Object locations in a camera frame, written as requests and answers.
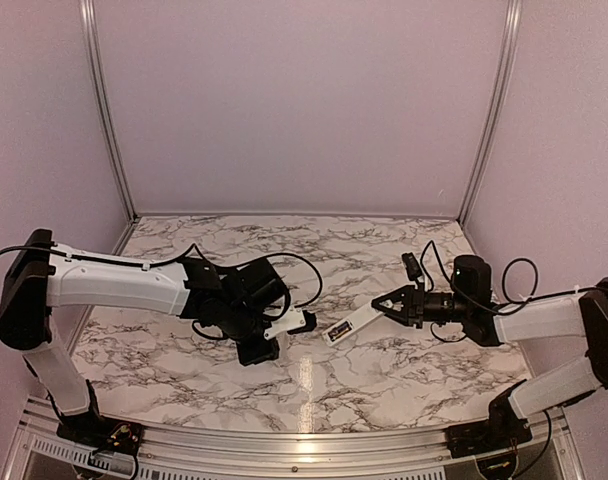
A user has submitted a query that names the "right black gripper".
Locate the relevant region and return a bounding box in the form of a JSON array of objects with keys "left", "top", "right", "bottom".
[{"left": 372, "top": 282, "right": 472, "bottom": 328}]

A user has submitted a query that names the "white remote control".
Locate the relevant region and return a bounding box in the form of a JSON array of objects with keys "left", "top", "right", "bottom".
[{"left": 322, "top": 304, "right": 383, "bottom": 347}]

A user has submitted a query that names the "black battery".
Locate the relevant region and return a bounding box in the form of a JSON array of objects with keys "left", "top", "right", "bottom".
[{"left": 328, "top": 324, "right": 352, "bottom": 342}]

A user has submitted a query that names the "green gold battery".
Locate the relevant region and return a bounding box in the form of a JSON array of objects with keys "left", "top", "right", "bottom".
[{"left": 329, "top": 322, "right": 352, "bottom": 337}]

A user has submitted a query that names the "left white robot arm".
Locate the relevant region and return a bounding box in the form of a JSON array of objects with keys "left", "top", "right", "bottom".
[{"left": 0, "top": 229, "right": 302, "bottom": 445}]

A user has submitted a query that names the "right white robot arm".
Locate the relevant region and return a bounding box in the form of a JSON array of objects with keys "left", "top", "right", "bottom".
[{"left": 371, "top": 254, "right": 608, "bottom": 448}]

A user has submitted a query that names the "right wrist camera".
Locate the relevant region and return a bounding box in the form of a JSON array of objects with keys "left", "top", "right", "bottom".
[{"left": 401, "top": 253, "right": 425, "bottom": 285}]

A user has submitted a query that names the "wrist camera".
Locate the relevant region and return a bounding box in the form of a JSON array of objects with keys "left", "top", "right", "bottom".
[
  {"left": 401, "top": 253, "right": 425, "bottom": 285},
  {"left": 263, "top": 308, "right": 317, "bottom": 340}
]

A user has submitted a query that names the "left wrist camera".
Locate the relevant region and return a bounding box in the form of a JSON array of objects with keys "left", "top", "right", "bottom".
[{"left": 263, "top": 308, "right": 317, "bottom": 340}]

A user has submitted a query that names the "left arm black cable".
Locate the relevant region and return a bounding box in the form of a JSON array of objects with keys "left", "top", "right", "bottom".
[{"left": 0, "top": 243, "right": 323, "bottom": 341}]

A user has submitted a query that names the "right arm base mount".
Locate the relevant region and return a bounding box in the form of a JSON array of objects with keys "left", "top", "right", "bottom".
[{"left": 445, "top": 380, "right": 533, "bottom": 458}]

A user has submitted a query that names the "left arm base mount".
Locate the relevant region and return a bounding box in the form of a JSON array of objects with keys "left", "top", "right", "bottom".
[{"left": 49, "top": 381, "right": 143, "bottom": 457}]

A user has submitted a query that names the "front aluminium rail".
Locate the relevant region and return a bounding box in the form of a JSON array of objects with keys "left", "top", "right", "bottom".
[{"left": 1, "top": 399, "right": 585, "bottom": 479}]

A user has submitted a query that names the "right aluminium frame post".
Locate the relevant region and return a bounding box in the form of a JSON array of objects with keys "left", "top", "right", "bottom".
[{"left": 457, "top": 0, "right": 523, "bottom": 230}]

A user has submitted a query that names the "aluminium frame post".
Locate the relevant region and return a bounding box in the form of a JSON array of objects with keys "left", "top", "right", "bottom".
[
  {"left": 79, "top": 0, "right": 138, "bottom": 223},
  {"left": 457, "top": 0, "right": 523, "bottom": 230}
]

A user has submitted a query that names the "left aluminium frame post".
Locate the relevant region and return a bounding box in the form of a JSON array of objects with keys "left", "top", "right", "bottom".
[{"left": 79, "top": 0, "right": 138, "bottom": 223}]

